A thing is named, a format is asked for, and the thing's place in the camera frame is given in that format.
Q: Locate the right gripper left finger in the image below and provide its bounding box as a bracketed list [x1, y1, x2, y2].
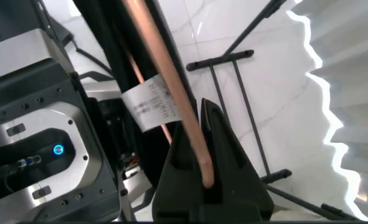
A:
[152, 123, 208, 222]

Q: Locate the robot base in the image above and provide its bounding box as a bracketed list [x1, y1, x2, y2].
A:
[0, 0, 157, 222]

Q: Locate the white curtain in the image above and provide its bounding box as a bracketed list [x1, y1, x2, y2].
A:
[285, 0, 368, 222]

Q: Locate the black clothes rack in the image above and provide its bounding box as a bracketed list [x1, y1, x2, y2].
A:
[186, 0, 361, 221]

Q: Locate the pink clothes hanger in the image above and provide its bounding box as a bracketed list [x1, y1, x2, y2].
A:
[120, 0, 216, 190]

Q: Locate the black short-sleeved shirt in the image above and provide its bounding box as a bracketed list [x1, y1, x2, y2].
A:
[72, 0, 200, 188]

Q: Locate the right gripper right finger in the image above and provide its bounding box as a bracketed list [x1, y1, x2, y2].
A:
[200, 98, 275, 222]

